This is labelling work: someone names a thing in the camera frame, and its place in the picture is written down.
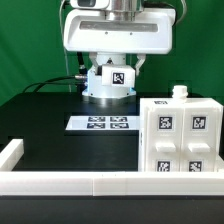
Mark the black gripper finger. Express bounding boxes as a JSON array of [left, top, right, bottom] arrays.
[[135, 54, 146, 75], [88, 52, 102, 76]]

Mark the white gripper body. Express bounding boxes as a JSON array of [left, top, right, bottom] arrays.
[[63, 8, 176, 54]]

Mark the white cabinet top block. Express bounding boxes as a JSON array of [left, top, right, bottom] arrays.
[[102, 64, 135, 87]]

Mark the white cabinet door panel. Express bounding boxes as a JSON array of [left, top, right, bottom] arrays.
[[145, 105, 183, 172], [180, 102, 216, 172]]

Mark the white cabinet body box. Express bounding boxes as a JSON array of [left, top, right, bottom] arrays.
[[138, 85, 223, 172]]

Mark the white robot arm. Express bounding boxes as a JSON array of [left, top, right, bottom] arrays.
[[63, 0, 176, 100]]

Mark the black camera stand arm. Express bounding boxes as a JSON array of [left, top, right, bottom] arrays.
[[77, 52, 87, 80]]

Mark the black cable bundle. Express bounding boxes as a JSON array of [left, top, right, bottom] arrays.
[[22, 75, 88, 94]]

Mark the white hanging cable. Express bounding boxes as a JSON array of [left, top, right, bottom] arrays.
[[59, 0, 73, 94]]

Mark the white marker base plate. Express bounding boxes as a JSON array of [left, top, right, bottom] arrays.
[[66, 116, 139, 131]]

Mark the white U-shaped fence frame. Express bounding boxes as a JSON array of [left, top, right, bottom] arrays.
[[0, 139, 224, 196]]

